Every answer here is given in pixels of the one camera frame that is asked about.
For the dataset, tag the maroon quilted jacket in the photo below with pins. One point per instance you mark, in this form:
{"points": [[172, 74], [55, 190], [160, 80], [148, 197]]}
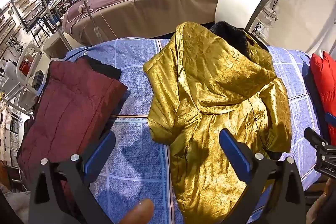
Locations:
{"points": [[73, 98]]}

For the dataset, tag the gold hooded jacket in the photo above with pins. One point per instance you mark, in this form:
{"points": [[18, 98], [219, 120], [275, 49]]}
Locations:
{"points": [[210, 82]]}

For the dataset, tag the massage bed with pink cover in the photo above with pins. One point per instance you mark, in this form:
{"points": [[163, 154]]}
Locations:
{"points": [[147, 1]]}

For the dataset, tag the wall display rack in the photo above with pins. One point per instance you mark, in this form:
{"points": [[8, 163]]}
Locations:
{"points": [[23, 8]]}

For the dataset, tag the red puffer jacket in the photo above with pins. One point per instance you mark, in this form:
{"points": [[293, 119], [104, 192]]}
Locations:
{"points": [[325, 82]]}

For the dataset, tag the white trolley cart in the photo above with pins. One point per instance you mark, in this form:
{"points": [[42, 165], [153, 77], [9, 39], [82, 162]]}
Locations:
{"points": [[25, 64]]}

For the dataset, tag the person's left hand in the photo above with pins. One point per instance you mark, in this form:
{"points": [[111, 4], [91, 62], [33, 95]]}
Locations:
{"points": [[139, 212]]}

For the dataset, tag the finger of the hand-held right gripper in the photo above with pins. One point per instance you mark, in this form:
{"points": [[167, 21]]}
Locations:
{"points": [[315, 138], [331, 119]]}

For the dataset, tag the person's cream fleece coat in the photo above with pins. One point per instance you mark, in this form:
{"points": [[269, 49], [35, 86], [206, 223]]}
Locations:
{"points": [[17, 203]]}

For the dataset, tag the blue plaid bed sheet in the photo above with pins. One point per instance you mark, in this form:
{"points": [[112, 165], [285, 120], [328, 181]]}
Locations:
{"points": [[136, 77]]}

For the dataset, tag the white arc floor lamp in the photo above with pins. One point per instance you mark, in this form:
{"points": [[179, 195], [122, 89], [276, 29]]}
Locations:
{"points": [[52, 20]]}

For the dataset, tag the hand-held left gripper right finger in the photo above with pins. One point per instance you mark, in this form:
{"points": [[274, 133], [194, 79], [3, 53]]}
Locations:
{"points": [[233, 153]]}

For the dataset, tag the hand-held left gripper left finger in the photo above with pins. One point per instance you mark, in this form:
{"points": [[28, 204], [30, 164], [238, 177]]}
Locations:
{"points": [[101, 154]]}

